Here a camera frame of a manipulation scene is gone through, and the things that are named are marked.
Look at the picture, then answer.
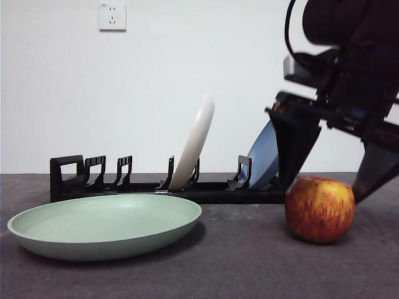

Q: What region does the black cable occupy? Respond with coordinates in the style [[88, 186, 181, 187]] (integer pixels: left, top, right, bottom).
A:
[[284, 0, 305, 63]]

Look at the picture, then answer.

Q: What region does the white wall socket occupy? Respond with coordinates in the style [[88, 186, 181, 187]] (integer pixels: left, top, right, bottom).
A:
[[99, 2, 127, 32]]

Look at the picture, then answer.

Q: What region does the green plate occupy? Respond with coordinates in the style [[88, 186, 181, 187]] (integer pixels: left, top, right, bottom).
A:
[[6, 193, 203, 262]]

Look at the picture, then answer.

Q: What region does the blue plate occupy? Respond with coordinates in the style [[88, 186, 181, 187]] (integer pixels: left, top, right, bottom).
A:
[[247, 120, 280, 189]]

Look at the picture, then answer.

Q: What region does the cream white plate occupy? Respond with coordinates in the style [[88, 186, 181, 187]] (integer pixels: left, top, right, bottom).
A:
[[168, 93, 216, 190]]

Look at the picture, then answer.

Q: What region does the black plate rack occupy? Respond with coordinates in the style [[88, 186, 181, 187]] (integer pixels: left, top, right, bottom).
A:
[[49, 154, 289, 205]]

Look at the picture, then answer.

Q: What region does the pale grey camera box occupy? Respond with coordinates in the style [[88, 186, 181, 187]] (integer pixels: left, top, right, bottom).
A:
[[282, 46, 342, 92]]

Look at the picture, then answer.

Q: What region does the red yellow apple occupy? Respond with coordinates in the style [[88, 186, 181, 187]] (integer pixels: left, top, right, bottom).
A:
[[284, 175, 356, 244]]

